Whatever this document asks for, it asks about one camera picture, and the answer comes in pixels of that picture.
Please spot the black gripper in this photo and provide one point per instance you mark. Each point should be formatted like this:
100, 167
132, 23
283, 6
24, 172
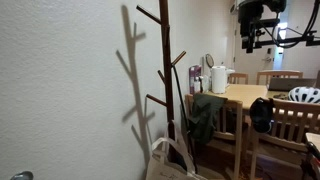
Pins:
250, 20

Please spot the black bag on chair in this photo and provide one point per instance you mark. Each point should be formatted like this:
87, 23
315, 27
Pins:
261, 115

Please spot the wooden chair with black bag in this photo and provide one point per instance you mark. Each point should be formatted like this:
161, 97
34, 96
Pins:
286, 136

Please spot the beige canvas tote bag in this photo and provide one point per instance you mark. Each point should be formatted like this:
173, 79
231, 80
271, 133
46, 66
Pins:
163, 166

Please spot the white door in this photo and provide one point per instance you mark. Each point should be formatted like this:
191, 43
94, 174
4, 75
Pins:
253, 65

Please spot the narrow wooden chair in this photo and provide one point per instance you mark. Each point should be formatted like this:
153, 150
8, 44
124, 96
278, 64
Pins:
238, 75

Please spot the wide wooden chair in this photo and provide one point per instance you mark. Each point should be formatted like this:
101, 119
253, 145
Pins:
279, 73

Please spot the small round mirror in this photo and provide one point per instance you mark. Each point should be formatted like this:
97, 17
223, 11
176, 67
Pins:
209, 60

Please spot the white paper towel roll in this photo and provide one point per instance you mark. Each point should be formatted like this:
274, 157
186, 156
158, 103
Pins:
219, 79

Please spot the light wooden dining table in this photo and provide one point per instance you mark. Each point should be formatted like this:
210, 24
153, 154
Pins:
246, 93

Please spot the grey laptop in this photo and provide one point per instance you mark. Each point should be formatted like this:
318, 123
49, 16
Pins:
290, 84

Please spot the white plastic container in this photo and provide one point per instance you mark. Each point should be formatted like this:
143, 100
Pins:
205, 83

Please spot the purple carton box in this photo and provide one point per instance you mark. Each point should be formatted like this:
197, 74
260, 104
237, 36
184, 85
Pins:
194, 75

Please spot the small white bottle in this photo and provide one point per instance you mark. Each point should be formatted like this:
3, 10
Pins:
197, 86

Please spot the white bicycle helmet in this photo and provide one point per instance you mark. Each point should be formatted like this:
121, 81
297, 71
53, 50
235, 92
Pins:
305, 95

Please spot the brown wooden coat rack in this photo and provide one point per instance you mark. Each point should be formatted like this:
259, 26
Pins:
165, 50

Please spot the dark green jacket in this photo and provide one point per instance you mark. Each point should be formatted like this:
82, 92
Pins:
203, 116

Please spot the wooden chair with jacket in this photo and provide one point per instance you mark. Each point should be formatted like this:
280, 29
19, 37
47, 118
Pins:
237, 133

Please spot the light wooden board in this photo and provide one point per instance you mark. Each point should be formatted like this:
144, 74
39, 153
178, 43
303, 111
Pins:
313, 138

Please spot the black and red equipment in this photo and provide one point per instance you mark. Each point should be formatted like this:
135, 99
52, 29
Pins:
311, 163

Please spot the grey metal knob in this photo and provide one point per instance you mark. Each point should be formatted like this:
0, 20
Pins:
22, 175

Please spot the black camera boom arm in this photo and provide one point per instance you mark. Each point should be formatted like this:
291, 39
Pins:
286, 41

